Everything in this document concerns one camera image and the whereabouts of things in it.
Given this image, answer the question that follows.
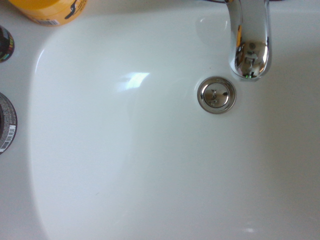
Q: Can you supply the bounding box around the yellow plastic bottle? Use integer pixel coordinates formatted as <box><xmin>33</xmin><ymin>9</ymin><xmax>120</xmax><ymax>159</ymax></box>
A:
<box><xmin>7</xmin><ymin>0</ymin><xmax>89</xmax><ymax>27</ymax></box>

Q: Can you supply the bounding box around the chrome faucet spout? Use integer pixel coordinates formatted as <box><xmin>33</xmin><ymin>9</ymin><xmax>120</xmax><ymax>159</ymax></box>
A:
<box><xmin>224</xmin><ymin>0</ymin><xmax>273</xmax><ymax>83</ymax></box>

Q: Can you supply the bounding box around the black container with colourful label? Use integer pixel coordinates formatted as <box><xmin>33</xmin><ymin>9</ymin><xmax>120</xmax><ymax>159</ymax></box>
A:
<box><xmin>0</xmin><ymin>25</ymin><xmax>16</xmax><ymax>64</ymax></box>

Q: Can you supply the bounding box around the white ceramic sink basin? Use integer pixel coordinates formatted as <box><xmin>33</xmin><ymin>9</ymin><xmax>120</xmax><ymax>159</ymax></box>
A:
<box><xmin>0</xmin><ymin>0</ymin><xmax>320</xmax><ymax>240</ymax></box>

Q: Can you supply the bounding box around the chrome sink drain plug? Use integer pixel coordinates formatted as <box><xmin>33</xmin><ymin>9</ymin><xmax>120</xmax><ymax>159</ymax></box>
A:
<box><xmin>196</xmin><ymin>76</ymin><xmax>237</xmax><ymax>115</ymax></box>

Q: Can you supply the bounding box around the black container with barcode label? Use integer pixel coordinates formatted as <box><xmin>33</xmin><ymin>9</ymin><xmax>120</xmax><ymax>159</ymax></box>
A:
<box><xmin>0</xmin><ymin>92</ymin><xmax>19</xmax><ymax>155</ymax></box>

